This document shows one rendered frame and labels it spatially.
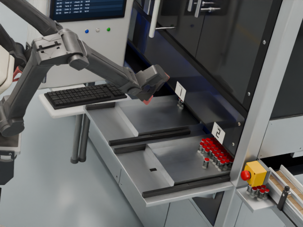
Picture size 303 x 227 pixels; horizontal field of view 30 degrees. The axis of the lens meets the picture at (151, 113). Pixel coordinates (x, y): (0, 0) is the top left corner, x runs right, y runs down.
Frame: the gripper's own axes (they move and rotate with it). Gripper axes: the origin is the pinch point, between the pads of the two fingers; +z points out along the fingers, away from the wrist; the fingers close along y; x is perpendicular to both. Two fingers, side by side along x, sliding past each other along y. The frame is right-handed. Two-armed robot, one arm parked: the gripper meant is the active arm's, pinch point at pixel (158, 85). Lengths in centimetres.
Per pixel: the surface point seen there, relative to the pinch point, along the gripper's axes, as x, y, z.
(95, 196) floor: 18, -106, 98
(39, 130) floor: 87, -119, 125
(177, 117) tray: -2, -19, 50
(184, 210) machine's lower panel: -33, -51, 52
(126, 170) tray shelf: -11.1, -36.4, 3.2
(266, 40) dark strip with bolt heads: -19.7, 39.2, 3.5
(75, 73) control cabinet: 54, -40, 49
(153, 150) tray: -9.9, -28.8, 21.0
